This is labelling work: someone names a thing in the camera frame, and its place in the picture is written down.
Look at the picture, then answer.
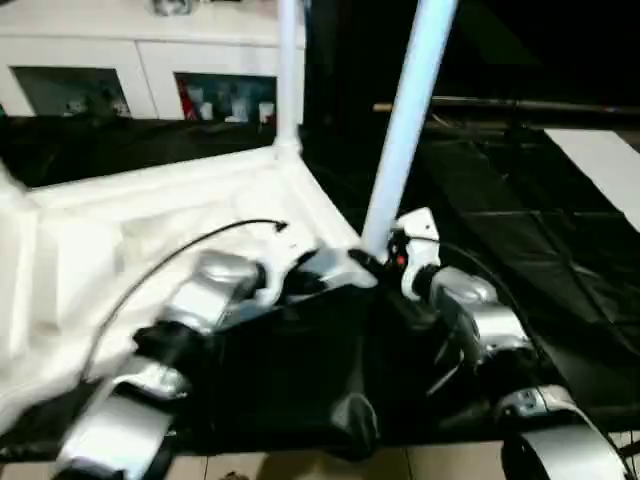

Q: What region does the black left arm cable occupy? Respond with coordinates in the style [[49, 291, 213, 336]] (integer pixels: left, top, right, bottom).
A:
[[82, 218, 290, 384]]

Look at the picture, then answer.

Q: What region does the black work mat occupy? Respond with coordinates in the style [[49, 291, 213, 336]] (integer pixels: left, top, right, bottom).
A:
[[0, 114, 640, 461]]

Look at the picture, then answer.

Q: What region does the white plastic table top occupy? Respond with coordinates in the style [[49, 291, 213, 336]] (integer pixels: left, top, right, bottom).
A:
[[0, 139, 379, 416]]

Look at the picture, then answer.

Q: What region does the white plastic table leg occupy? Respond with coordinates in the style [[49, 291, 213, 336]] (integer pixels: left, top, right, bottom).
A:
[[0, 159, 29, 209], [360, 0, 459, 261], [276, 0, 306, 151]]

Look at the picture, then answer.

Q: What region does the white flat board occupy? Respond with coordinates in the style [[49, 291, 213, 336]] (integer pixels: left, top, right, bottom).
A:
[[543, 128, 640, 234]]

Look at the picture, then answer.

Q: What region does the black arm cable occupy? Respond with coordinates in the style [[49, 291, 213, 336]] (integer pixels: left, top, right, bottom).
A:
[[407, 238, 551, 361], [82, 218, 290, 384]]

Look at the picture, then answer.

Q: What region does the black case with yellow label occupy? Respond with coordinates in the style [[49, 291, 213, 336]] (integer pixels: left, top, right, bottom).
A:
[[302, 0, 436, 141]]

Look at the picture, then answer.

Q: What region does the white cabinet with glass doors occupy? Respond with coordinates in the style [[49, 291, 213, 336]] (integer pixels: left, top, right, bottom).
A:
[[0, 0, 307, 124]]

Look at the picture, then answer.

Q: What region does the black metal rod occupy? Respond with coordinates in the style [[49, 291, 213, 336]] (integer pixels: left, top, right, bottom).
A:
[[429, 97, 640, 115]]

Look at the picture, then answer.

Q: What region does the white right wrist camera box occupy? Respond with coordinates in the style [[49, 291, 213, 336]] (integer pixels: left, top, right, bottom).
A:
[[392, 207, 441, 300]]

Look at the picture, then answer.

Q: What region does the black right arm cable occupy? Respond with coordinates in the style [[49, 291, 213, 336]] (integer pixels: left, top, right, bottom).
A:
[[407, 238, 551, 361]]

